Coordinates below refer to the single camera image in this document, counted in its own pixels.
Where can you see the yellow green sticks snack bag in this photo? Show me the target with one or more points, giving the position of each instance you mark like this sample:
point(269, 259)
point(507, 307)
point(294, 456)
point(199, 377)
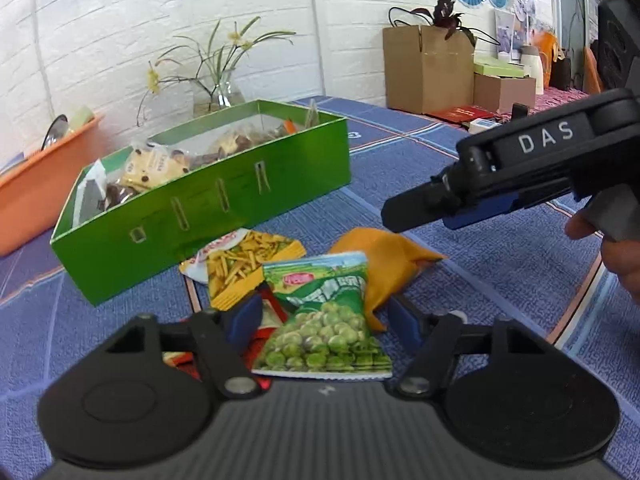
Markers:
point(231, 265)

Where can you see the person right hand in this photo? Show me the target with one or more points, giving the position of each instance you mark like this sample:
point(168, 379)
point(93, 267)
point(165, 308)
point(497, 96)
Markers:
point(620, 258)

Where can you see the brown paper bag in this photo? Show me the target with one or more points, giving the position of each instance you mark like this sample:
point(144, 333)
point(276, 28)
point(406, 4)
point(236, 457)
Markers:
point(427, 69)

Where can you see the pink patterned cloth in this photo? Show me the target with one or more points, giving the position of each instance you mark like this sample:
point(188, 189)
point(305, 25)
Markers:
point(553, 97)

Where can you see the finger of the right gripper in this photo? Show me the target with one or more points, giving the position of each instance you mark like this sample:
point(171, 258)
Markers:
point(449, 196)

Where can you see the glass vase with flowers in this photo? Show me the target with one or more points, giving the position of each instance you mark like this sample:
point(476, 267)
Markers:
point(206, 66)

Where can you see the orange plastic basin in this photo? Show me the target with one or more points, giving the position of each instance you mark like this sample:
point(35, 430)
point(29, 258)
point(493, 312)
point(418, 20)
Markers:
point(34, 193)

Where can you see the red snack bag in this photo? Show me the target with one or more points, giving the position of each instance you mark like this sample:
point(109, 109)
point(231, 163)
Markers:
point(177, 344)

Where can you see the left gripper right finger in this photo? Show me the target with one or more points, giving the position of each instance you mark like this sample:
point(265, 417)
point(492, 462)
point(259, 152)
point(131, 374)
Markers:
point(429, 339)

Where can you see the white snack packet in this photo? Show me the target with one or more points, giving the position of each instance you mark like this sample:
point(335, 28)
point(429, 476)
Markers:
point(90, 194)

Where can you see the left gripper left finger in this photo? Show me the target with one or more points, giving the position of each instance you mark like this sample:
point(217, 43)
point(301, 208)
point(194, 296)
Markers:
point(219, 340)

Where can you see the small brown cardboard box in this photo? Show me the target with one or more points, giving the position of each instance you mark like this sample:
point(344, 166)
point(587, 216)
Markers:
point(498, 95)

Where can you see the blue checked tablecloth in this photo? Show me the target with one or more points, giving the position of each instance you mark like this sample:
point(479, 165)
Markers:
point(521, 265)

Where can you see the orange yellow snack packet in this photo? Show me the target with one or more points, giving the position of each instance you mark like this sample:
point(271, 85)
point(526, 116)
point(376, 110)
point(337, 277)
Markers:
point(393, 263)

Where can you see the green cardboard box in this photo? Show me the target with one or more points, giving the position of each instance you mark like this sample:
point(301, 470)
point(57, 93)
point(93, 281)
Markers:
point(159, 228)

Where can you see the green peas snack bag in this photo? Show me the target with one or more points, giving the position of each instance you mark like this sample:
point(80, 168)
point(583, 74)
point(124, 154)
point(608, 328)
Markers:
point(326, 334)

